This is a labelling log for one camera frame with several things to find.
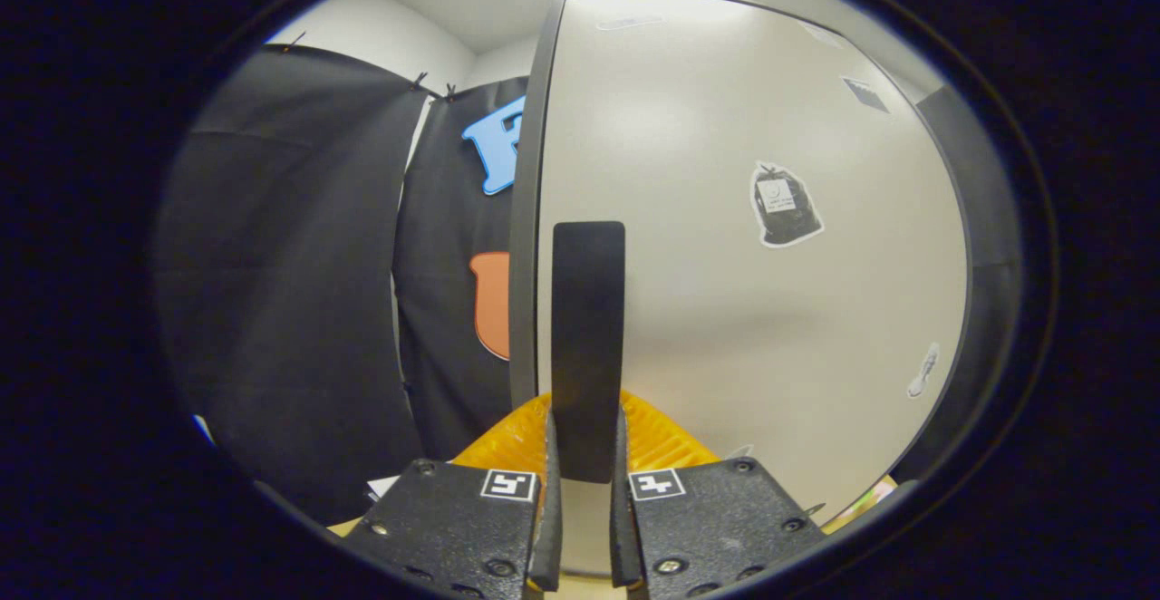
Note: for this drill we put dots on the black backdrop cloth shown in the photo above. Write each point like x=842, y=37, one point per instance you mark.
x=272, y=265

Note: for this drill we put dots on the dark grey cabinet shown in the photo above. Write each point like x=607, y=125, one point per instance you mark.
x=524, y=219

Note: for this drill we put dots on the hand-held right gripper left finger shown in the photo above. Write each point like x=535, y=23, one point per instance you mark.
x=453, y=527

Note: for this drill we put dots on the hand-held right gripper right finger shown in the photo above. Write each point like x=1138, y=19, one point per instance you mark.
x=725, y=527

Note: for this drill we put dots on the beige cabinet door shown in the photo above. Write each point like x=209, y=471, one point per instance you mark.
x=725, y=310

